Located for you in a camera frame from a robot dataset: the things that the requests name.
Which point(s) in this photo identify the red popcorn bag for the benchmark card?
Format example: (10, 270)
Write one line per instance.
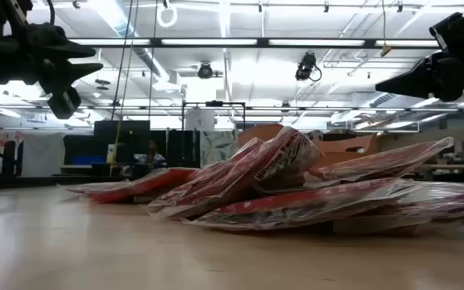
(143, 187)
(296, 205)
(200, 189)
(377, 163)

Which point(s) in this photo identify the white board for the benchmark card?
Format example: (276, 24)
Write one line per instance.
(200, 120)

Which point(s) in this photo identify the person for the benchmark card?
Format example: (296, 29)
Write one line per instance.
(152, 155)

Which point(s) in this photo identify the silver ventilation duct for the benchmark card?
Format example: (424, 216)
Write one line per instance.
(115, 20)

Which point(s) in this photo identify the thin black frame rail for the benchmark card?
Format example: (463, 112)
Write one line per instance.
(296, 108)

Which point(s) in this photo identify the black overhead camera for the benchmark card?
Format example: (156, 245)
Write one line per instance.
(306, 66)

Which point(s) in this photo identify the white cloth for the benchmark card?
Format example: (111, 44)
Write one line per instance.
(42, 155)

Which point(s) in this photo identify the blue box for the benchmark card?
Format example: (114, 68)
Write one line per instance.
(89, 160)

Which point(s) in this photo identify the black frame bar with lights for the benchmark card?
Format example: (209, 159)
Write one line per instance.
(216, 42)

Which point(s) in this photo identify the orange plastic basket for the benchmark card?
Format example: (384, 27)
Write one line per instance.
(349, 147)

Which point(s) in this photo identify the black stand frame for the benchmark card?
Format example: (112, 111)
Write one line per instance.
(214, 103)

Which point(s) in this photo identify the black partition panel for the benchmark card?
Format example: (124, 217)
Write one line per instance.
(175, 149)

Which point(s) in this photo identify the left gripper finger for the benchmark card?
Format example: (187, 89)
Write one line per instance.
(71, 50)
(75, 70)

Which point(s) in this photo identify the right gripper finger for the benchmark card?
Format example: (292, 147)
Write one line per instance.
(417, 76)
(417, 90)

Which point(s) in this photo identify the wooden background table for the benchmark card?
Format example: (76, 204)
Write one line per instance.
(449, 166)

